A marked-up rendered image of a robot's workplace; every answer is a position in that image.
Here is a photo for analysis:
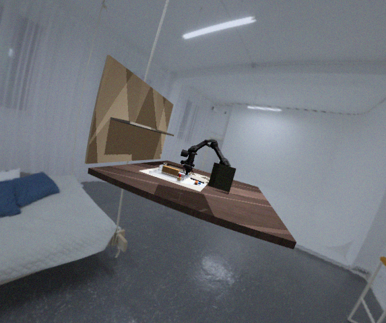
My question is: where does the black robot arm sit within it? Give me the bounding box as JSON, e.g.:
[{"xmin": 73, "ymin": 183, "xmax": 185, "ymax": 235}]
[{"xmin": 181, "ymin": 139, "xmax": 230, "ymax": 167}]

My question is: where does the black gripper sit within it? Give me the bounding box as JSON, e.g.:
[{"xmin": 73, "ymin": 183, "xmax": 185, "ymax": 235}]
[{"xmin": 183, "ymin": 158, "xmax": 195, "ymax": 175}]

